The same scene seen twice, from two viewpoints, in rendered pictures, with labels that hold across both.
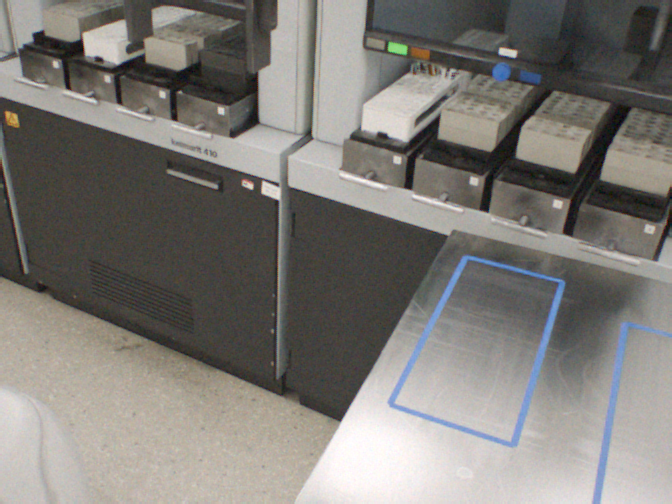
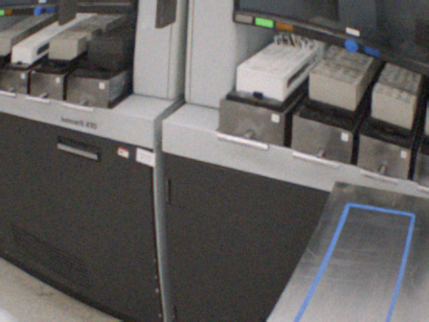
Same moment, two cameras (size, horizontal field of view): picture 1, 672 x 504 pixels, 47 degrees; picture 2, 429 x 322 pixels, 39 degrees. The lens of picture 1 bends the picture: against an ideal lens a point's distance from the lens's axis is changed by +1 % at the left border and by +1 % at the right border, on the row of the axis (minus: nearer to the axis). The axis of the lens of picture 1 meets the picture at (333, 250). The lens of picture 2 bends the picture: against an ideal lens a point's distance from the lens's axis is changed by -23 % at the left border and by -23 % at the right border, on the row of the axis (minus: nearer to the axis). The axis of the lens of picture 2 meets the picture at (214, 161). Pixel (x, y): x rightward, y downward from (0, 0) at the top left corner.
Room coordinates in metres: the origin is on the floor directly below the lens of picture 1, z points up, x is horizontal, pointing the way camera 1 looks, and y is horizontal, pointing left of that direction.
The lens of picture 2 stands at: (0.03, 0.05, 1.39)
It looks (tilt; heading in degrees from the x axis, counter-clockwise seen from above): 28 degrees down; 358
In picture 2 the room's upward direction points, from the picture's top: 2 degrees clockwise
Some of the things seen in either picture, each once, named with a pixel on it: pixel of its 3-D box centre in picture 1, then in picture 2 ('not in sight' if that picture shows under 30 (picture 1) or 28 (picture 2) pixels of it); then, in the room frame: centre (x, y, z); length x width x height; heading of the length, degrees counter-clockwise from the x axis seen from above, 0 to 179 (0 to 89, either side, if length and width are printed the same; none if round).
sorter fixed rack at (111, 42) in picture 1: (143, 35); (48, 40); (1.83, 0.48, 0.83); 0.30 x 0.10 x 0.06; 153
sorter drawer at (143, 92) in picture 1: (229, 55); (108, 42); (1.88, 0.29, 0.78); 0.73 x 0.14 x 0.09; 153
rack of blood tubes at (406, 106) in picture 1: (414, 102); (282, 66); (1.51, -0.15, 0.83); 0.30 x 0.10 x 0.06; 153
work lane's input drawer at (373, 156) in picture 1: (436, 106); (300, 72); (1.63, -0.21, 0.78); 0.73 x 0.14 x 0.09; 153
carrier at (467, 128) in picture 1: (469, 129); (334, 90); (1.35, -0.24, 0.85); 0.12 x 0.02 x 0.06; 64
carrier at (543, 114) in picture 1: (562, 131); (397, 96); (1.37, -0.42, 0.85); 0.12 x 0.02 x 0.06; 63
